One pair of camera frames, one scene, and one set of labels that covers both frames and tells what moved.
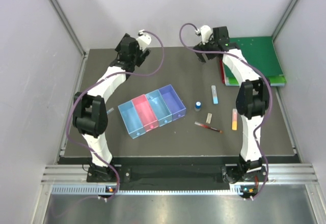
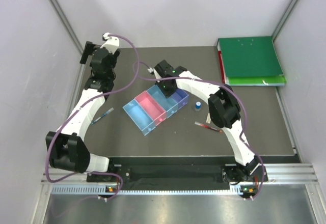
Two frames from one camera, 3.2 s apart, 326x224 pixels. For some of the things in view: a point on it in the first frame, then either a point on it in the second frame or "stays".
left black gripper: x=141 y=54 -> x=88 y=48
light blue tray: x=162 y=111 -> x=169 y=104
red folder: x=222 y=71 stays
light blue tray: x=132 y=121 -> x=140 y=116
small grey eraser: x=209 y=117 stays
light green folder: x=275 y=81 stays
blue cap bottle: x=198 y=106 stays
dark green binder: x=260 y=53 stays
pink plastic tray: x=145 y=113 -> x=152 y=107
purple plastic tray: x=175 y=106 -> x=181 y=97
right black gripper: x=200 y=58 -> x=167 y=94
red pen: x=208 y=127 stays
